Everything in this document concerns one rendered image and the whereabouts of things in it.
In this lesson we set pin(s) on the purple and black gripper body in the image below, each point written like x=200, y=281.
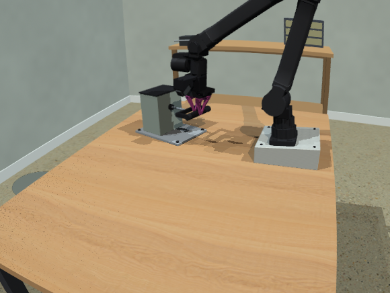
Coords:
x=208, y=91

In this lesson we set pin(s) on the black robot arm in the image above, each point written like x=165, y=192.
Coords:
x=274, y=103

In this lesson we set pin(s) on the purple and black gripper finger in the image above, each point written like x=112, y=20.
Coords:
x=199, y=101
x=189, y=98

